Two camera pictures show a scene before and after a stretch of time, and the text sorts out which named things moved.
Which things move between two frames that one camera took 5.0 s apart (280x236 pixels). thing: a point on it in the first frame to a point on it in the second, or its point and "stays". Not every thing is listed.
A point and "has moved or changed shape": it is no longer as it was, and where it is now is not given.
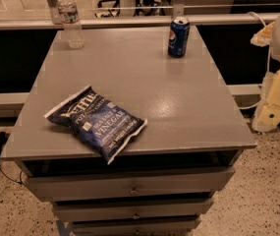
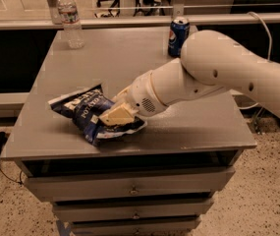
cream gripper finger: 264,36 to 121,95
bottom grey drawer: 136,226 stays
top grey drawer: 128,183 stays
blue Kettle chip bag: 98,122 has moved or changed shape
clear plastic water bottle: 69,16 stays
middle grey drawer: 132,208 stays
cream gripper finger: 267,117 to 118,114
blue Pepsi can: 179,33 stays
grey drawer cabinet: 165,180 stays
